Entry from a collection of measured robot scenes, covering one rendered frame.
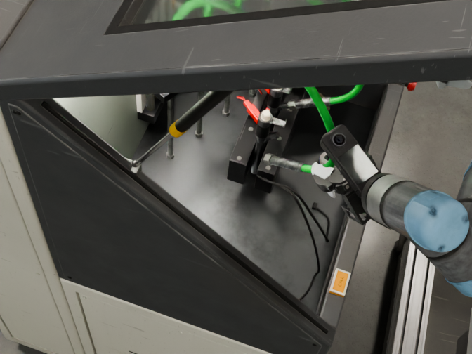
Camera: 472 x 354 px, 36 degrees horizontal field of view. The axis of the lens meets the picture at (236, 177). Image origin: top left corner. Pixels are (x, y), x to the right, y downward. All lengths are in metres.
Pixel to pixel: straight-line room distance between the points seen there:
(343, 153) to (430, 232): 0.22
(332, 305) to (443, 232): 0.49
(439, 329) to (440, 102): 1.04
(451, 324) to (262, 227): 0.89
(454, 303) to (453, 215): 1.37
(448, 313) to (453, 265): 1.28
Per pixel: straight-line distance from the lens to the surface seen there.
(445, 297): 2.35
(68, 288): 1.65
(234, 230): 1.60
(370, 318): 2.48
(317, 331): 1.38
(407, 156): 2.81
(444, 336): 2.30
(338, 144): 1.13
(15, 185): 1.28
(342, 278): 1.45
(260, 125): 1.44
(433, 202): 0.98
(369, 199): 1.08
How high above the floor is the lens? 2.27
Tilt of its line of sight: 60 degrees down
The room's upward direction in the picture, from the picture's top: 9 degrees clockwise
